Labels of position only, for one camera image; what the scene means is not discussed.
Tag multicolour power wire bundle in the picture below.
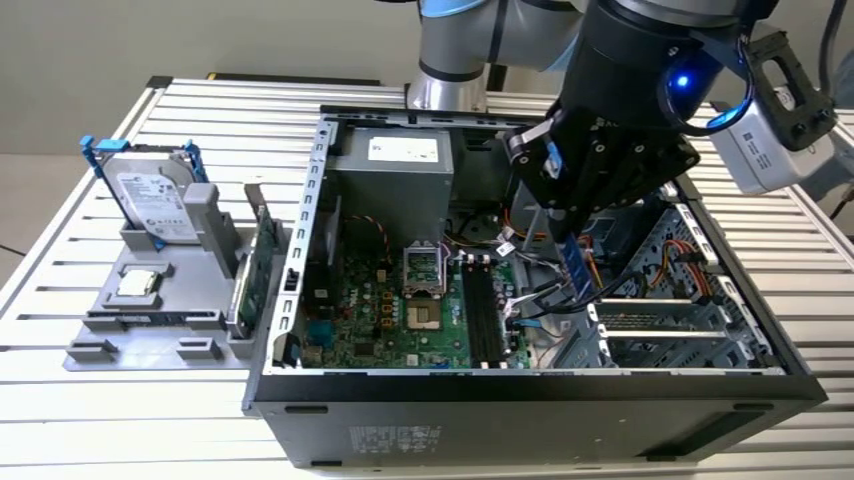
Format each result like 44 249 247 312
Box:
440 227 535 264

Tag CPU socket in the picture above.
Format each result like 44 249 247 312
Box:
403 296 448 333

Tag silver CPU chip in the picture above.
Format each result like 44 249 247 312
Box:
116 269 166 297

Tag metal socket cover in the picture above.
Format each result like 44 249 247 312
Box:
402 239 447 299

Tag grey parts rack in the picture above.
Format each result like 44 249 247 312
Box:
63 182 268 372

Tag metal disk bay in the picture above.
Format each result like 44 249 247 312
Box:
586 297 775 371

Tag RAM memory stick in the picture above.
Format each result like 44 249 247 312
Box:
558 233 595 309
86 310 223 325

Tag green graphics card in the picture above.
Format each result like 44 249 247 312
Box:
226 173 292 341

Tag grey power supply unit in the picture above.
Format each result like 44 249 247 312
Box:
324 127 458 246

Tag hard disk in blue carrier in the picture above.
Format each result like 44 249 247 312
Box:
79 133 210 251

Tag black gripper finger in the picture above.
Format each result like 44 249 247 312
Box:
510 106 603 240
577 126 703 240

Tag black PC case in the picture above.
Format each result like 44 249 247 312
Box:
240 103 829 470

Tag black RAM slot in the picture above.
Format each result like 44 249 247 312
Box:
459 255 483 369
476 255 501 369
467 255 491 369
484 255 509 369

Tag red black fan wire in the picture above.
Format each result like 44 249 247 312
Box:
340 213 396 264

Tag green motherboard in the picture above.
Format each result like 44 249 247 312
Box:
292 212 539 372

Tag wire locking lever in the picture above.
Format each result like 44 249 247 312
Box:
438 238 452 297

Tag grey metal drive cage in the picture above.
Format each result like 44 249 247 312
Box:
507 189 677 262

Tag black camera bracket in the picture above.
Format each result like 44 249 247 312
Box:
737 29 839 154

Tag orange red yellow wires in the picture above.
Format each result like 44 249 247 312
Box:
655 238 717 304

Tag black cable bundle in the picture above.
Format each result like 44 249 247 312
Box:
503 252 666 324

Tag small silver camera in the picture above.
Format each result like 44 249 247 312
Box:
507 133 539 164

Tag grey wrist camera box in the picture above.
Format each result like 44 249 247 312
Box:
707 97 839 196

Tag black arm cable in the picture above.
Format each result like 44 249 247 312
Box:
818 0 853 94

